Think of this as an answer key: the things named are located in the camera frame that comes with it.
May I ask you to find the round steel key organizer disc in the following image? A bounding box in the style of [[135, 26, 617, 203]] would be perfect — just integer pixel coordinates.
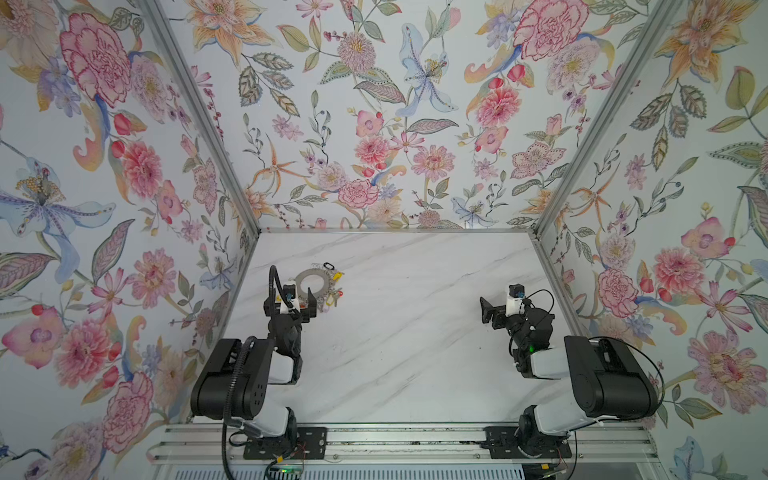
[[294, 262, 344, 312]]

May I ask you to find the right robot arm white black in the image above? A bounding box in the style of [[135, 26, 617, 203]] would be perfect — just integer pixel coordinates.
[[479, 292, 663, 459]]

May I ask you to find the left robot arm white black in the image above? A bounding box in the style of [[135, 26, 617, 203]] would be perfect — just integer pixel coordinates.
[[190, 284, 317, 438]]

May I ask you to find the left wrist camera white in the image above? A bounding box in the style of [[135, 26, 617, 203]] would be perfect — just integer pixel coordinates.
[[278, 283, 300, 315]]

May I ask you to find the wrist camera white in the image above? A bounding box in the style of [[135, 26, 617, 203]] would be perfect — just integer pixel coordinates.
[[505, 284, 526, 317], [278, 283, 300, 315]]

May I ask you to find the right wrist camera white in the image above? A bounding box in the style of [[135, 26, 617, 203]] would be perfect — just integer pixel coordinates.
[[505, 284, 526, 317]]

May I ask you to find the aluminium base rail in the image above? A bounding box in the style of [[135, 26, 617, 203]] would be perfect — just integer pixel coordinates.
[[147, 423, 660, 466]]

